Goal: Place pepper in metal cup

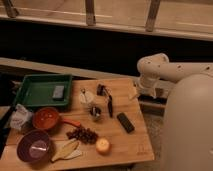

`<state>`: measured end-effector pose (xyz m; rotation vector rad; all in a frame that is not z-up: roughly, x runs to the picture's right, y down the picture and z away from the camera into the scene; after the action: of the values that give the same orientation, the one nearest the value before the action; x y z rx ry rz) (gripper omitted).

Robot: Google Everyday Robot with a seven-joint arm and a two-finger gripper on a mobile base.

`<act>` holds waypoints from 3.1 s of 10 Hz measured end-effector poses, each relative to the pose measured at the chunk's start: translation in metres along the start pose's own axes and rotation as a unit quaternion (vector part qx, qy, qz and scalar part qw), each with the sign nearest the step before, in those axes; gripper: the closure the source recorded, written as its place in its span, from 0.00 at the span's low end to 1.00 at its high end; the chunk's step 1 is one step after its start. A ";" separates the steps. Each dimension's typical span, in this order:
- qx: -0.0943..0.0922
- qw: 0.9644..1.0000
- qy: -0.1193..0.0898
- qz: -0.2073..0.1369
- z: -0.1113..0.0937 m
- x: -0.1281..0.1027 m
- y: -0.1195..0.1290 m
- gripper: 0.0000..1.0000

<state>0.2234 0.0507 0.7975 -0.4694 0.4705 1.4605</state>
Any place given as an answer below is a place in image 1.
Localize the small dark clip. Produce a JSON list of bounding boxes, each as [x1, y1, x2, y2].
[[97, 84, 105, 96]]

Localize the green plastic tray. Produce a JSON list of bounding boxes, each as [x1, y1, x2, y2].
[[13, 74, 72, 108]]

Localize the bunch of dark grapes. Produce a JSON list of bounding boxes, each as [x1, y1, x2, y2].
[[66, 127, 98, 144]]

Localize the white crumpled cloth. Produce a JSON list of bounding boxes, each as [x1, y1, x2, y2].
[[10, 104, 33, 131]]

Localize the orange bowl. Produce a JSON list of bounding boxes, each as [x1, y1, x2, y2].
[[32, 107, 60, 130]]

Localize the small metal cup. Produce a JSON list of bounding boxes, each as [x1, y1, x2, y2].
[[90, 106, 101, 121]]

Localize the black handled knife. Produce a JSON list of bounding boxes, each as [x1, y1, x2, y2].
[[105, 89, 113, 118]]

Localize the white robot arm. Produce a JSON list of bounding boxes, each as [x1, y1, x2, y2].
[[137, 53, 213, 171]]

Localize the grey sponge block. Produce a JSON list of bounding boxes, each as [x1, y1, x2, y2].
[[52, 85, 64, 100]]

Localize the purple bowl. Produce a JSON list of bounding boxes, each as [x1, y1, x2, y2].
[[16, 130, 51, 163]]

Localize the black rectangular block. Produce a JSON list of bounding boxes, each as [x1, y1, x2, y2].
[[117, 113, 135, 133]]

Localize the orange red pepper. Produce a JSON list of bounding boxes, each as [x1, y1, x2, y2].
[[61, 119, 81, 127]]

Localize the yellow round fruit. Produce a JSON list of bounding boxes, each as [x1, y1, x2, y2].
[[96, 138, 110, 155]]

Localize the yellow banana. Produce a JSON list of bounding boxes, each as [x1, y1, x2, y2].
[[51, 140, 79, 162]]

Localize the wooden cutting board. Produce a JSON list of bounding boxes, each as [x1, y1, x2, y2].
[[0, 78, 154, 171]]

